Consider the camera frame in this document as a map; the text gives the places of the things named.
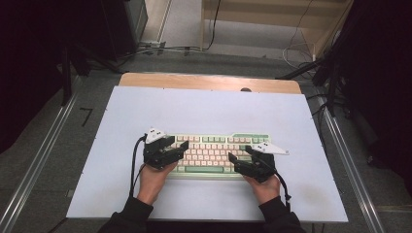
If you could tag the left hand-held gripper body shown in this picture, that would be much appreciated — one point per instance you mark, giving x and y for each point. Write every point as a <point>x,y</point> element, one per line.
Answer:
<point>158,158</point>

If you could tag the person's left hand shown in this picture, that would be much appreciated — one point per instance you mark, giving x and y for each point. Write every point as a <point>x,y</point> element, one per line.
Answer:
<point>152,184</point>

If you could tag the person's dark clothing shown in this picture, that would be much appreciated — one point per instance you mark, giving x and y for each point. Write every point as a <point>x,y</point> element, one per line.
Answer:
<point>207,228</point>

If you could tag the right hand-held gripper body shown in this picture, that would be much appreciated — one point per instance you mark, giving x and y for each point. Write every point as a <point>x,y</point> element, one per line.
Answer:
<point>259,168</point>

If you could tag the black cabinet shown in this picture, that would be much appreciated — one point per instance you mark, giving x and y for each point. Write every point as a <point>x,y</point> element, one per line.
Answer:
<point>124,26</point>

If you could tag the green and pink keyboard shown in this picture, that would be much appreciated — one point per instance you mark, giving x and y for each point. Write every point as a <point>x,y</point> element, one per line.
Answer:
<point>210,155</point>

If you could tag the white table board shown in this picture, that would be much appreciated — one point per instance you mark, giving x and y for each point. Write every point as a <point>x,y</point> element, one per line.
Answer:
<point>207,110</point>

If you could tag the person's right hand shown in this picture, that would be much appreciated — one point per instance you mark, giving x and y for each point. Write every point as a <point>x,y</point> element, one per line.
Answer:
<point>268,191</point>

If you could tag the aluminium floor rail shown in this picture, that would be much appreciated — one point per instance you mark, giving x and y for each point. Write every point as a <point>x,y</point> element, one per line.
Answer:
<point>353,171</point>
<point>35,168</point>

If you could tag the light wooden shelf unit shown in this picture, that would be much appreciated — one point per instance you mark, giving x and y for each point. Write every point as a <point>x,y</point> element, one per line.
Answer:
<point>259,16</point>

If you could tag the wooden table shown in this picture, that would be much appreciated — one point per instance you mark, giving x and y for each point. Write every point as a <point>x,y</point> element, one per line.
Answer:
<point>194,81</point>

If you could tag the black metal stand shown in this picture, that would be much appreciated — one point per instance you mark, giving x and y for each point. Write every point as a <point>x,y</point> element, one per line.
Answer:
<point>66,77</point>
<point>330,84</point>

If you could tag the black curtain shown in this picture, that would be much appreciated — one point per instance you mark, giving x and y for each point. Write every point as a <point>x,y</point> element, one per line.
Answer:
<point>382,81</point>
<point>32,64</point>

